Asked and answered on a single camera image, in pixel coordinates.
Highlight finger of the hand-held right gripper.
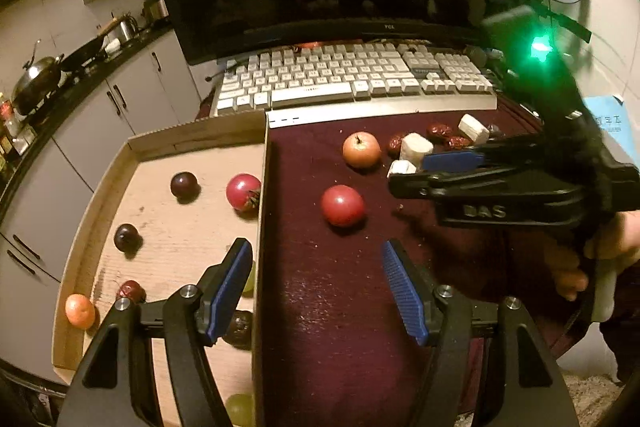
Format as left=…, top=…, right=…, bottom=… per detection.
left=387, top=167, right=585, bottom=204
left=422, top=134, right=551, bottom=174

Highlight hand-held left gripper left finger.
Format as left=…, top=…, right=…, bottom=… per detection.
left=55, top=237, right=254, bottom=427

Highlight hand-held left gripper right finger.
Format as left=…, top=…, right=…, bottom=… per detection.
left=381, top=238, right=581, bottom=427

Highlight white sugarcane chunk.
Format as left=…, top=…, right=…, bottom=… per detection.
left=398, top=133, right=434, bottom=162
left=387, top=159, right=417, bottom=178
left=457, top=113, right=491, bottom=145

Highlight red tomato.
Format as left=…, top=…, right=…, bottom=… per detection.
left=321, top=185, right=366, bottom=228
left=226, top=173, right=262, bottom=212

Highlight wooden tray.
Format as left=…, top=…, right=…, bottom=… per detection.
left=52, top=109, right=273, bottom=427

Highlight person's right hand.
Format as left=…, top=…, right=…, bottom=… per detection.
left=545, top=209, right=640, bottom=303

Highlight green grape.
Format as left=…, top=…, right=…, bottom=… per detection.
left=225, top=393, right=256, bottom=427
left=241, top=261, right=257, bottom=298

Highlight dark brown passion fruit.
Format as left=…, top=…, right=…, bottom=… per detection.
left=221, top=309, right=254, bottom=350

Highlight blue paper sheet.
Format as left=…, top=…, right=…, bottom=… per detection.
left=582, top=96, right=627, bottom=152

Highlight dark red table mat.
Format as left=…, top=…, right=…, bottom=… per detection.
left=195, top=99, right=591, bottom=427

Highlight dark plum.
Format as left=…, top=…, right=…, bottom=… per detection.
left=113, top=223, right=141, bottom=253
left=170, top=172, right=200, bottom=200

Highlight small orange tangerine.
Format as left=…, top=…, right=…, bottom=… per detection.
left=65, top=293, right=96, bottom=330

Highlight white keyboard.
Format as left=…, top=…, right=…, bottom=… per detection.
left=210, top=41, right=498, bottom=118

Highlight grey kitchen counter cabinet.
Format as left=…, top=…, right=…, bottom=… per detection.
left=0, top=24, right=206, bottom=383

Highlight group of condiment bottles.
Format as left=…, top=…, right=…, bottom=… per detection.
left=0, top=97, right=36, bottom=158

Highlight black frying pan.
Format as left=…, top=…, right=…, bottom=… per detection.
left=59, top=19, right=121, bottom=70

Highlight steel kettle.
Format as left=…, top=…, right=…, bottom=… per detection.
left=117, top=13, right=140, bottom=42

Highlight steel wok with lid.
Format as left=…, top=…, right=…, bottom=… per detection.
left=11, top=54, right=66, bottom=112

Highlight steel cooking pot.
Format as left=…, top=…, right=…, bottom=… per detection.
left=143, top=0, right=170, bottom=22

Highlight black cable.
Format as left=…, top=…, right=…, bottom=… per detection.
left=557, top=292, right=596, bottom=353

